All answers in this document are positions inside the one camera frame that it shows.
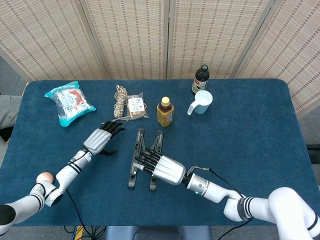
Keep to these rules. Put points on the black folding laptop stand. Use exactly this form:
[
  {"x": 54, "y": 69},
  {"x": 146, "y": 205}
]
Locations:
[{"x": 139, "y": 142}]

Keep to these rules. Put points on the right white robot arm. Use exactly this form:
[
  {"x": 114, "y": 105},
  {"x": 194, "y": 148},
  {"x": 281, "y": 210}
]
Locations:
[{"x": 217, "y": 192}]

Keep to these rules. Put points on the yellow floor strip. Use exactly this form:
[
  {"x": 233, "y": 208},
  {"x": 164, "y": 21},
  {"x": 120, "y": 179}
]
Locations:
[{"x": 79, "y": 232}]

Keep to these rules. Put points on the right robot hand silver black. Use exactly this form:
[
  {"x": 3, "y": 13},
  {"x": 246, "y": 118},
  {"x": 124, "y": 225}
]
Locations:
[{"x": 168, "y": 170}]

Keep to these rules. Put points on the blue table cloth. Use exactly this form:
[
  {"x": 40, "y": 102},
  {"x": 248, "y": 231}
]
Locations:
[{"x": 250, "y": 137}]

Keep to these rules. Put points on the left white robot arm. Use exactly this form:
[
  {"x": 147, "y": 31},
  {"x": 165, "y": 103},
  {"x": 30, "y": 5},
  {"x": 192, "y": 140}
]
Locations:
[{"x": 66, "y": 175}]

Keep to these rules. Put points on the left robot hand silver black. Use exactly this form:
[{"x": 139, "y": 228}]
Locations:
[{"x": 97, "y": 141}]

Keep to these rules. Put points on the bread in clear wrapper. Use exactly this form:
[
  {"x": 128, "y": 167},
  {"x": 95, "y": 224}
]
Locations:
[{"x": 136, "y": 107}]

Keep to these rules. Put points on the dark sauce bottle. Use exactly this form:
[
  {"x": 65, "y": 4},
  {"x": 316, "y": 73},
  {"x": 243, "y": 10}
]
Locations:
[{"x": 200, "y": 80}]

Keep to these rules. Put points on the teal snack bag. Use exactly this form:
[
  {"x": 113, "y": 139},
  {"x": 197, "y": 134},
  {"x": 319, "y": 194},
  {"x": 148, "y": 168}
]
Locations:
[{"x": 70, "y": 102}]

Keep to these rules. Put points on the yellow tea bottle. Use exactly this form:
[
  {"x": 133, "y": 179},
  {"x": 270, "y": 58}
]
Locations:
[{"x": 165, "y": 115}]

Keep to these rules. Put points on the brown egg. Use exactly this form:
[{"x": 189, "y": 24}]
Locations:
[{"x": 45, "y": 177}]

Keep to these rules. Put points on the bamboo folding screen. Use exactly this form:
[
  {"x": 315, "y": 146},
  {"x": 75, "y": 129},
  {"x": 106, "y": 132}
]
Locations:
[{"x": 130, "y": 37}]

